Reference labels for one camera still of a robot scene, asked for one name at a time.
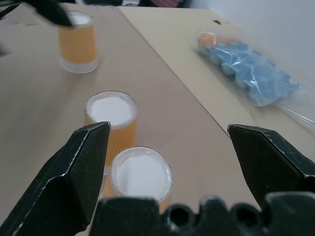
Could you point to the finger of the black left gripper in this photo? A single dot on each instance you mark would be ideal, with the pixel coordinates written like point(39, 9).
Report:
point(53, 12)

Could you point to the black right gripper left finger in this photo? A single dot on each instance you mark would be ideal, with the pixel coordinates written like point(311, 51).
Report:
point(61, 196)

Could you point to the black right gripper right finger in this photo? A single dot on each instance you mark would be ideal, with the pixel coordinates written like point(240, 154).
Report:
point(270, 162)

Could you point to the orange paper cup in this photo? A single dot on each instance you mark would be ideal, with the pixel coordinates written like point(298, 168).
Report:
point(77, 46)
point(141, 175)
point(110, 110)

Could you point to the brown table mat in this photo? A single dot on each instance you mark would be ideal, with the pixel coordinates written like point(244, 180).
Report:
point(44, 103)

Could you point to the clear bag of blue pieces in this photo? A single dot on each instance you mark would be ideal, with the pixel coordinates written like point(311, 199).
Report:
point(246, 66)

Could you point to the dark red-patterned object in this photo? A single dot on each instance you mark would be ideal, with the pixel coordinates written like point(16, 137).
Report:
point(167, 3)

